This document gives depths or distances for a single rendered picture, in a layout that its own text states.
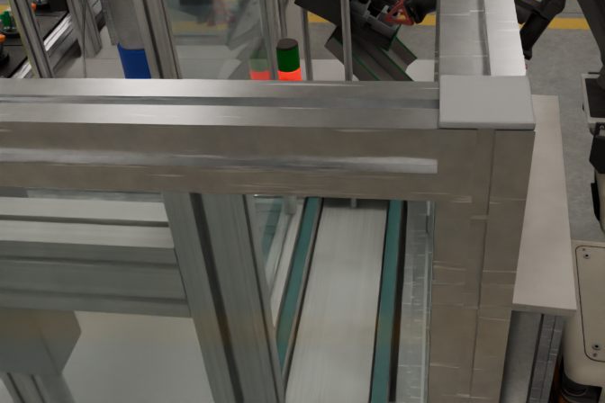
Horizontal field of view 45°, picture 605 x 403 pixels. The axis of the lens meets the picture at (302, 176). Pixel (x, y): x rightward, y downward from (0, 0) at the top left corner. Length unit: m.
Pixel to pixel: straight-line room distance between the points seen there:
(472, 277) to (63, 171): 0.16
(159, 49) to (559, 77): 3.51
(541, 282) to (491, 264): 1.52
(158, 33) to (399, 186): 0.69
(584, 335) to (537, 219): 0.63
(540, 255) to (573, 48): 2.84
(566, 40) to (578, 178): 1.34
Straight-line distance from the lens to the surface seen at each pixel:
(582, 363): 2.42
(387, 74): 2.17
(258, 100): 0.26
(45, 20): 3.03
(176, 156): 0.27
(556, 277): 1.82
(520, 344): 2.80
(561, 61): 4.44
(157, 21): 0.91
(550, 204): 2.01
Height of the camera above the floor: 2.13
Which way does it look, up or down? 37 degrees down
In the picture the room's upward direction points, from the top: 6 degrees counter-clockwise
